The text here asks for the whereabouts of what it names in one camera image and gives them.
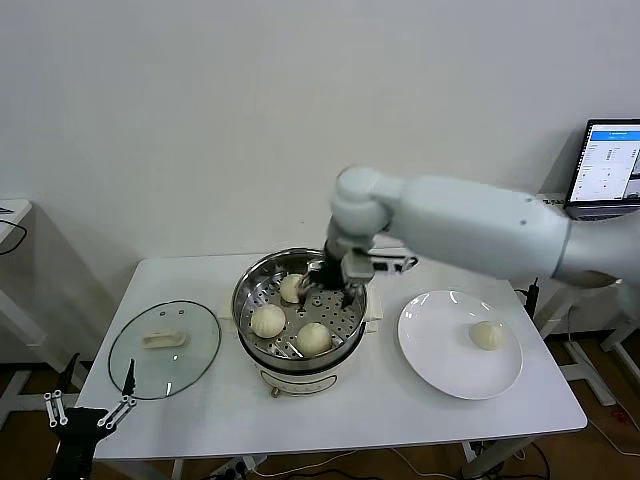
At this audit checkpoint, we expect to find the grey open laptop bright screen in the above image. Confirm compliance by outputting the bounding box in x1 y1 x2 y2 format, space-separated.
563 118 640 221

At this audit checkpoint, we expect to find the black cylindrical cable adapter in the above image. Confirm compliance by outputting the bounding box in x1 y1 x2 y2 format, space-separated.
514 278 540 321

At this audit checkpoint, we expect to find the white steamed baozi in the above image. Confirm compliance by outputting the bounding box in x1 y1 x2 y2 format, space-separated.
249 303 287 339
296 322 333 357
278 273 306 305
469 320 506 351

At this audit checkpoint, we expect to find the black looped cable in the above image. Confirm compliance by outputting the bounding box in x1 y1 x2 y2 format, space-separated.
0 221 29 257

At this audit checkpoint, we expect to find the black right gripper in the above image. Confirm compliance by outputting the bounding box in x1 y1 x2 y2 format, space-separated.
298 240 359 309

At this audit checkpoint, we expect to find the round glass pot lid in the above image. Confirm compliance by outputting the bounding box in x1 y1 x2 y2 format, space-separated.
108 299 222 401

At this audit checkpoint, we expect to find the white round plate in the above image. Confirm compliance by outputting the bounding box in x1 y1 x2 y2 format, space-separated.
397 289 524 401

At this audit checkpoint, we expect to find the white floor power strip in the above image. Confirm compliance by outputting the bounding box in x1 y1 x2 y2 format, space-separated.
209 458 266 480

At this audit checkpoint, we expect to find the white side table with cable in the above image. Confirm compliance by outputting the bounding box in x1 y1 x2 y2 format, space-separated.
0 199 90 416

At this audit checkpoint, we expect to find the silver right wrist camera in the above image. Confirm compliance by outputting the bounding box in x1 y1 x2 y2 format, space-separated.
342 249 419 284

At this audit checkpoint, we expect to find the perforated steel steamer basket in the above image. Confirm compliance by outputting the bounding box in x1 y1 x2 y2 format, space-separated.
230 248 369 362

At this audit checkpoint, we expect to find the white side table with laptop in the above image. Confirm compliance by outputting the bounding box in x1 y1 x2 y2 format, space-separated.
530 192 640 407

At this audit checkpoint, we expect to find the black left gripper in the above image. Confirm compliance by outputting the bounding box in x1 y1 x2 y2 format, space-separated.
43 352 139 480

